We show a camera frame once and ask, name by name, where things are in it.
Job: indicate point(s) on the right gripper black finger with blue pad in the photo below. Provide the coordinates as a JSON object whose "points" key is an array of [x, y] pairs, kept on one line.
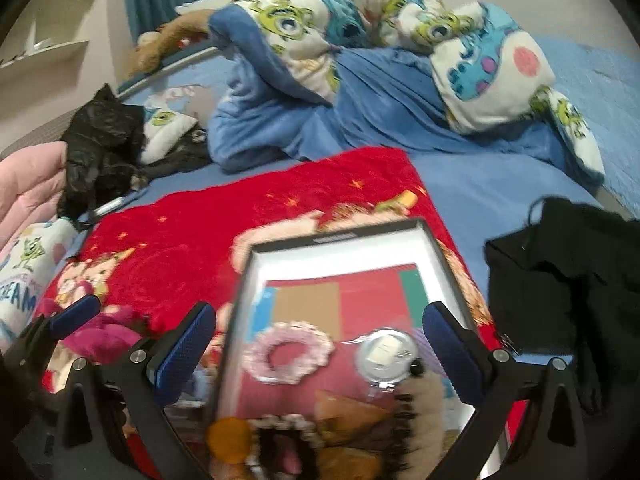
{"points": [[550, 442], [151, 376]]}

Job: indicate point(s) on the brown teddy bear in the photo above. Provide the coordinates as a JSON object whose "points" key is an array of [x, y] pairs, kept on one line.
{"points": [[171, 37]]}

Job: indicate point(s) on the round silver packaged item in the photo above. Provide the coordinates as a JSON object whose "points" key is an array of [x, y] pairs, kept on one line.
{"points": [[383, 358]]}

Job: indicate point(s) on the blue bed sheet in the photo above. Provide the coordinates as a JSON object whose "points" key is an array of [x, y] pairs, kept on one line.
{"points": [[483, 195]]}

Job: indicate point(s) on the white wall shelf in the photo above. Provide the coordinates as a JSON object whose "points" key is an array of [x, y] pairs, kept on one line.
{"points": [[47, 32]]}

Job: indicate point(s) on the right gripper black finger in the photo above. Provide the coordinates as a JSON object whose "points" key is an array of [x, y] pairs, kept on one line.
{"points": [[73, 434]]}

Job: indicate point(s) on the small monster print pillow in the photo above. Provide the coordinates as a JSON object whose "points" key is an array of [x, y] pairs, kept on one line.
{"points": [[163, 128]]}

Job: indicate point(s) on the black framed tray box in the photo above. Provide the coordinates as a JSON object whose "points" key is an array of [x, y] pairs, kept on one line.
{"points": [[350, 283]]}

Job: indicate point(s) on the monster print blue blanket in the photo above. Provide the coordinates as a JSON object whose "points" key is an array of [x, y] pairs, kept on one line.
{"points": [[314, 78]]}

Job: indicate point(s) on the pink quilted blanket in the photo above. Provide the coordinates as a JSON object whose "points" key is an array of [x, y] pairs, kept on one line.
{"points": [[32, 182]]}

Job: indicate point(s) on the monster print white pillow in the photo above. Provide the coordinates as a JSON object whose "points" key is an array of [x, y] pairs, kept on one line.
{"points": [[26, 272]]}

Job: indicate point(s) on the magenta plush bear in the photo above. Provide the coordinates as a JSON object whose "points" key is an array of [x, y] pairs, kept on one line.
{"points": [[106, 336]]}

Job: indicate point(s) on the black puffer jacket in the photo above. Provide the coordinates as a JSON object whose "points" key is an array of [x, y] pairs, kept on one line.
{"points": [[103, 142]]}

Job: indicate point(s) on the red printed quilt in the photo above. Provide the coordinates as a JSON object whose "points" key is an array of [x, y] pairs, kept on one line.
{"points": [[191, 246]]}

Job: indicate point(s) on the pink white scrunchie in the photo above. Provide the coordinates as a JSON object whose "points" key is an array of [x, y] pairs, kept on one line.
{"points": [[285, 353]]}

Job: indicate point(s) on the black bag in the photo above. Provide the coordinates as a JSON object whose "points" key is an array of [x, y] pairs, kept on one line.
{"points": [[568, 284]]}

